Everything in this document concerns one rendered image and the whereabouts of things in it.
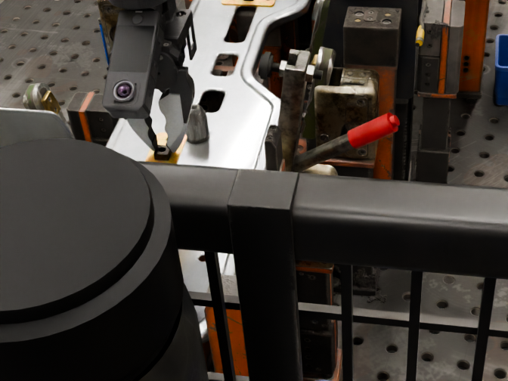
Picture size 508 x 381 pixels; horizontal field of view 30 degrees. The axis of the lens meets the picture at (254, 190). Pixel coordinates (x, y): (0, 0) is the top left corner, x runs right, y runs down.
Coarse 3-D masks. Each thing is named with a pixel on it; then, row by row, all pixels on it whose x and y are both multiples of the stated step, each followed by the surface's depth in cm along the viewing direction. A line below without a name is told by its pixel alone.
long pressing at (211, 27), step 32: (288, 0) 147; (224, 32) 142; (256, 32) 140; (192, 64) 136; (256, 64) 136; (160, 96) 131; (256, 96) 129; (128, 128) 126; (160, 128) 125; (224, 128) 124; (256, 128) 124; (192, 160) 120; (224, 160) 120; (256, 160) 119; (192, 256) 107; (224, 256) 107; (192, 288) 104
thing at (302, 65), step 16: (272, 64) 98; (288, 64) 99; (304, 64) 96; (288, 80) 97; (304, 80) 97; (288, 96) 98; (304, 96) 101; (288, 112) 100; (288, 128) 101; (288, 144) 103; (288, 160) 104
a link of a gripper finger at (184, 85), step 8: (184, 72) 100; (184, 80) 101; (192, 80) 103; (176, 88) 102; (184, 88) 102; (192, 88) 102; (184, 96) 103; (192, 96) 103; (184, 104) 103; (184, 112) 104; (184, 120) 105
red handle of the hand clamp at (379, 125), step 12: (372, 120) 101; (384, 120) 99; (396, 120) 100; (348, 132) 102; (360, 132) 101; (372, 132) 100; (384, 132) 100; (324, 144) 104; (336, 144) 103; (348, 144) 102; (360, 144) 102; (300, 156) 106; (312, 156) 105; (324, 156) 104; (300, 168) 106
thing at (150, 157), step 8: (160, 136) 113; (184, 136) 112; (160, 144) 111; (184, 144) 111; (152, 152) 110; (160, 152) 109; (168, 152) 109; (176, 152) 110; (152, 160) 109; (160, 160) 109; (168, 160) 109; (176, 160) 109
